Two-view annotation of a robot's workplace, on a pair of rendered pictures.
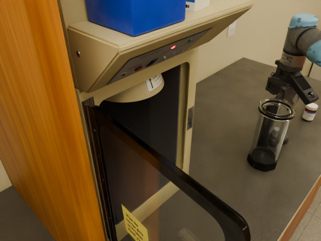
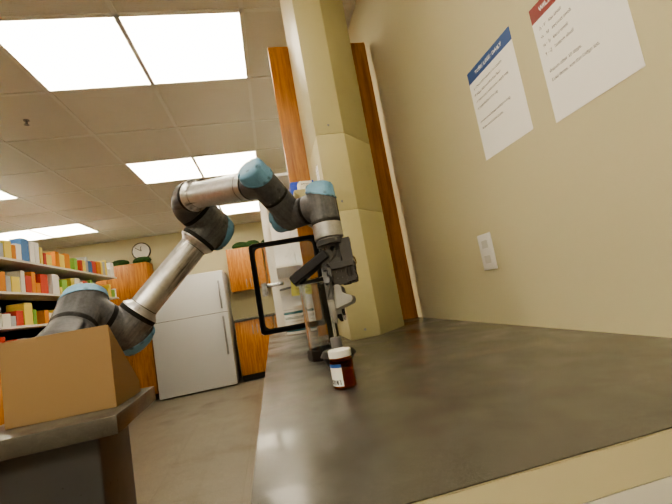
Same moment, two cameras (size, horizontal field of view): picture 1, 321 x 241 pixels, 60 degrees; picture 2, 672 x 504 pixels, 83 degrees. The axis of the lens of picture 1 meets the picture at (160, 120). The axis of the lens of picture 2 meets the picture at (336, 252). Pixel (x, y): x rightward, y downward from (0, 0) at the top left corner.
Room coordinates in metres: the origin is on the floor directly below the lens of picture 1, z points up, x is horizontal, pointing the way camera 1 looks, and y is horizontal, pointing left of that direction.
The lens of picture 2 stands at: (1.42, -1.21, 1.11)
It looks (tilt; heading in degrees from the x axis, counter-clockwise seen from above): 6 degrees up; 126
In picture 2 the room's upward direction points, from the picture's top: 10 degrees counter-clockwise
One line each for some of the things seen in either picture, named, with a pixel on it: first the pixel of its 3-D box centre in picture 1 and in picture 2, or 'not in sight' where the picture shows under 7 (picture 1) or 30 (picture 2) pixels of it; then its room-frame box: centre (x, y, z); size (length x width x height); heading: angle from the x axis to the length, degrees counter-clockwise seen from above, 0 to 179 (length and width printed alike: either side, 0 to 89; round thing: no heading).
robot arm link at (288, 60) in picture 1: (293, 58); (328, 233); (0.85, -0.43, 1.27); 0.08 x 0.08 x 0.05
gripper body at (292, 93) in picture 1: (285, 79); (337, 262); (0.86, -0.43, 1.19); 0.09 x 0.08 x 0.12; 30
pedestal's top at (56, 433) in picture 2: not in sight; (68, 421); (0.28, -0.85, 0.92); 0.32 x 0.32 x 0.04; 49
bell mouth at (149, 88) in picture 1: (125, 72); not in sight; (0.59, 0.08, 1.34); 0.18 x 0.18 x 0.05
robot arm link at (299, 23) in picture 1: (300, 34); (321, 204); (0.84, -0.43, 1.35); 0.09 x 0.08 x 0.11; 7
